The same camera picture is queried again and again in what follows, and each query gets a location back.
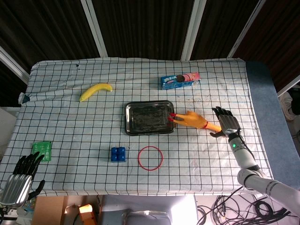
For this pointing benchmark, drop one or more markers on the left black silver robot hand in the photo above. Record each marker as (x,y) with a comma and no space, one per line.
(16,189)

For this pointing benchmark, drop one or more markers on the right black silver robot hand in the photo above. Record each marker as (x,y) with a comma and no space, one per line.
(228,123)

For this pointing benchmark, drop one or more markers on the orange rubber chicken toy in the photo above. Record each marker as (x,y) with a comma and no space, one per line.
(194,119)

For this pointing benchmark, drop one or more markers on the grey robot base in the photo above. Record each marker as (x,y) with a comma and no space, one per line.
(145,208)

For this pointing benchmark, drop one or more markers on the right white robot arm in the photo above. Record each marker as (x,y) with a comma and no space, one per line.
(243,154)

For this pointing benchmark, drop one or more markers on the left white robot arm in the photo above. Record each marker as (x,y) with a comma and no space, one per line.
(7,216)

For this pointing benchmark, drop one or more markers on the blue toy building block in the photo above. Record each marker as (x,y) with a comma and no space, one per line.
(118,154)

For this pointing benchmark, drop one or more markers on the brown cardboard box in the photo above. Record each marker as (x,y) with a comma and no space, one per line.
(48,211)

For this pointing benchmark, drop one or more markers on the green circuit board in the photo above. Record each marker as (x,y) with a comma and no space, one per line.
(42,150)

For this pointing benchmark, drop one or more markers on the white crumpled cloth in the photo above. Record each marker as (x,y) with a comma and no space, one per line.
(284,105)

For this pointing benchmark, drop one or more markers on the blue pink cookie box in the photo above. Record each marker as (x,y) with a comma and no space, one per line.
(180,80)

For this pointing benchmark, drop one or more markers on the orange box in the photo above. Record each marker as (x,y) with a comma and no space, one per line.
(86,214)

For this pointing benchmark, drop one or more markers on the rectangular metal tray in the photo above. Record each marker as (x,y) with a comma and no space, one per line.
(147,117)

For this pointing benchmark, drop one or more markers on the white black grid tablecloth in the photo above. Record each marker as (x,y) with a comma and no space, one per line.
(93,131)

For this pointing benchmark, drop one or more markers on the yellow banana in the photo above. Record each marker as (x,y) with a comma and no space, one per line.
(93,91)

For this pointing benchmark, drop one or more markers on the white frame post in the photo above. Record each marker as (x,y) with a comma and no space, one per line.
(93,25)
(11,62)
(289,85)
(246,28)
(191,28)

